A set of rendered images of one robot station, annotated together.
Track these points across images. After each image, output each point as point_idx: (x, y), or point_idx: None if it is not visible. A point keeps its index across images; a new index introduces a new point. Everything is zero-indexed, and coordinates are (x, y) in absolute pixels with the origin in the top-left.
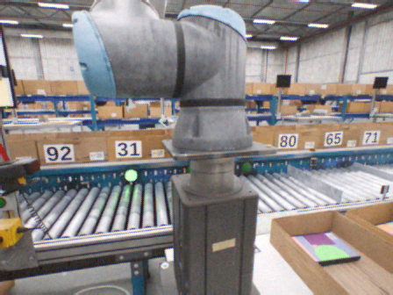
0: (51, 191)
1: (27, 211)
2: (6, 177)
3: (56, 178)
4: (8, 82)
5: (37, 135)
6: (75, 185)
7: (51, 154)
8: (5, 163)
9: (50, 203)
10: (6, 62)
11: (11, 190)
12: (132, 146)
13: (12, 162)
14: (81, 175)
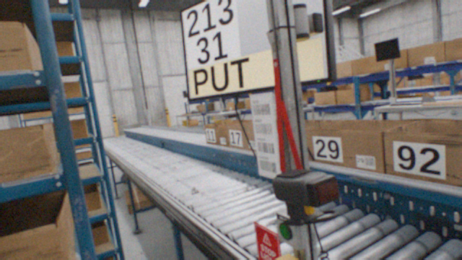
0: (396, 221)
1: (349, 244)
2: (286, 198)
3: (407, 202)
4: (323, 39)
5: (393, 123)
6: (440, 226)
7: (403, 159)
8: (288, 175)
9: (385, 245)
10: (323, 8)
11: (294, 221)
12: None
13: (297, 176)
14: (455, 210)
